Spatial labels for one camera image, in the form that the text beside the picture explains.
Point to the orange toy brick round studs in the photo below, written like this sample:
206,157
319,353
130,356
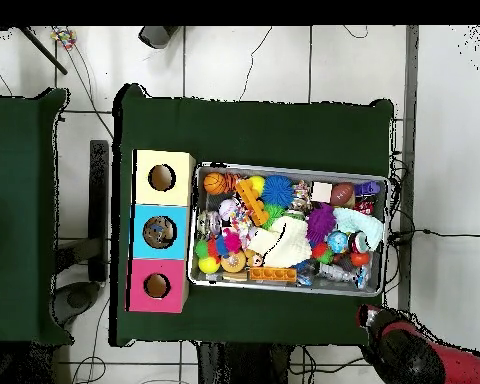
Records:
252,202

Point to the yellow ball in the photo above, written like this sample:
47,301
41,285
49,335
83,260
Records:
258,185

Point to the purple spiky ball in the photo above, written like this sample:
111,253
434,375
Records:
321,224

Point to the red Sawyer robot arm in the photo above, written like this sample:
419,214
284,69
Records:
416,360

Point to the grey object on floor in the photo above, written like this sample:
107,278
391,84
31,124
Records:
158,36

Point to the cream knitted cloth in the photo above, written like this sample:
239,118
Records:
280,242

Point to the long orange toy brick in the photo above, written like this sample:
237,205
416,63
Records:
272,274

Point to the black stick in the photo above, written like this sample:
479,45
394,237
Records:
40,48

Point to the dark green side table cloth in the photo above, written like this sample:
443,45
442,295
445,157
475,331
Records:
20,240

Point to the small colourful item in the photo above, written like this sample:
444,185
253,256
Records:
63,37

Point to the clear shallow mesh bin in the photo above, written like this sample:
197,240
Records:
288,169

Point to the wooden cube block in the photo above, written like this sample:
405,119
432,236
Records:
321,191

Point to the grey round base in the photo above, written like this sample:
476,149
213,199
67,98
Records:
78,298

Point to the small orange basketball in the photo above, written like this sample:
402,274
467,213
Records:
215,183

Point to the brown toy football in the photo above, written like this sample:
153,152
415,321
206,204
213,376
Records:
342,193

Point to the wooden box three holes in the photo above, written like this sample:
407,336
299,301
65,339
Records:
180,196

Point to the black upright bar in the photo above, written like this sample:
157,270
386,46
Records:
99,208

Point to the light blue cloth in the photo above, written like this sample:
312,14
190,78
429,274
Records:
358,226

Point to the blue spiky ball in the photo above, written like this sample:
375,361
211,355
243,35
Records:
278,190

